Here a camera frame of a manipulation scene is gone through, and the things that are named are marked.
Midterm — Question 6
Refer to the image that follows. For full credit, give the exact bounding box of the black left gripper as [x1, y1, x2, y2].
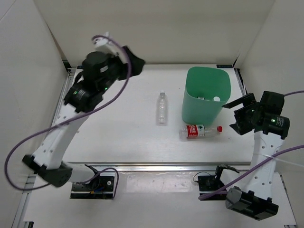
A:
[99, 47, 146, 94]

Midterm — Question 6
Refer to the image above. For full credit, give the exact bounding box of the red-cap labelled plastic bottle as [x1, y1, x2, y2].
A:
[179, 124, 223, 140]

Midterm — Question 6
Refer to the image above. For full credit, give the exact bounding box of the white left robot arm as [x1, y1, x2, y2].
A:
[23, 65, 254, 190]

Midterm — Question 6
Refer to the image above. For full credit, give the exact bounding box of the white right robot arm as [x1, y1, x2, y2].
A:
[213, 91, 290, 220]

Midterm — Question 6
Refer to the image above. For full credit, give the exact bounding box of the white-cap bottle inside bin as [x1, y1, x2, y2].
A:
[196, 96, 221, 102]

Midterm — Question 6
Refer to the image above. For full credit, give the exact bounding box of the green plastic bin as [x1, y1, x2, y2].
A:
[181, 66, 231, 126]

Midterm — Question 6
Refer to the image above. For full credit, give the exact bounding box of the clear plastic bottle white cap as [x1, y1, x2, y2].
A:
[156, 91, 168, 126]

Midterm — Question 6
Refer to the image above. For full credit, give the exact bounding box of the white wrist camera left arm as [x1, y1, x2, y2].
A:
[91, 35, 119, 56]

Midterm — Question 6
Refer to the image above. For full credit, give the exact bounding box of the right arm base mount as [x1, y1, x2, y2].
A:
[192, 164, 240, 191]

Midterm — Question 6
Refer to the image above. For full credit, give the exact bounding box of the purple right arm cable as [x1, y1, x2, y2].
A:
[198, 89, 304, 200]

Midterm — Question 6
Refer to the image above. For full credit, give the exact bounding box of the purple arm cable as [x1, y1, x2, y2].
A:
[198, 89, 304, 200]
[4, 35, 133, 190]

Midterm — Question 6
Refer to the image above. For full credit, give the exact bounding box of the aluminium table edge rail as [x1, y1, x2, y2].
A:
[71, 162, 250, 172]

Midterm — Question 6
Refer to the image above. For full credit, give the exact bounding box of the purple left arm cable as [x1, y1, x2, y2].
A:
[4, 35, 133, 190]

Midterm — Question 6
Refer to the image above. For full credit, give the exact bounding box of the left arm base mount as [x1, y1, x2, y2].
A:
[68, 164, 119, 200]

